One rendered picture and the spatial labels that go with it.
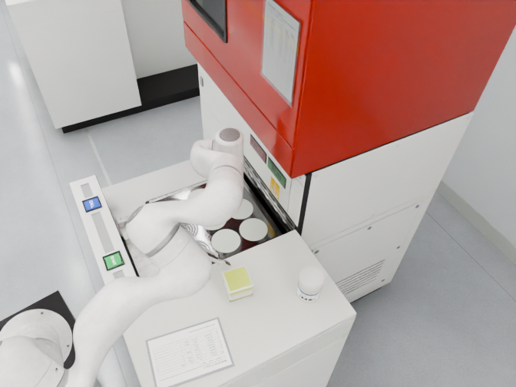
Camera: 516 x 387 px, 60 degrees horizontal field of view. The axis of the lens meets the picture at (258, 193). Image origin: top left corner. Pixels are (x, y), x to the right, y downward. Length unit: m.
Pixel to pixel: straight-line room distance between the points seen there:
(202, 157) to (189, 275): 0.38
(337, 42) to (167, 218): 0.55
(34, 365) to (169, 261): 0.32
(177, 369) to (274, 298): 0.34
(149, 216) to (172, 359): 0.47
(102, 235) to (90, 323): 0.60
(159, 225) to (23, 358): 0.36
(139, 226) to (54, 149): 2.50
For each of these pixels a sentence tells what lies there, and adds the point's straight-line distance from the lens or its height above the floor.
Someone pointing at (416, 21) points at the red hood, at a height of 1.64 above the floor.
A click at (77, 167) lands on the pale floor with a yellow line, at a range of 3.24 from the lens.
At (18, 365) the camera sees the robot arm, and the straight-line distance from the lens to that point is 1.02.
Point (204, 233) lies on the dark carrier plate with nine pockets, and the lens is 1.57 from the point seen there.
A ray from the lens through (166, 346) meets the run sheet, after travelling 1.31.
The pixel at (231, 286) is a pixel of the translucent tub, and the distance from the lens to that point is 1.30.
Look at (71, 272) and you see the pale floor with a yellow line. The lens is 2.70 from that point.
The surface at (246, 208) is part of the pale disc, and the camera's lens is 1.64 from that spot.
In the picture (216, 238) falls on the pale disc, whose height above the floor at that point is 0.90.
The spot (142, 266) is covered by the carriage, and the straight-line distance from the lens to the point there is 1.55.
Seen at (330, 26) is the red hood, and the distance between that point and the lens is 1.04.
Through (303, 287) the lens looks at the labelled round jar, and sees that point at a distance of 1.30.
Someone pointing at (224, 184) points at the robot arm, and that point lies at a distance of 1.00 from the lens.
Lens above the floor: 2.16
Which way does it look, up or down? 48 degrees down
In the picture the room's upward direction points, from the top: 3 degrees clockwise
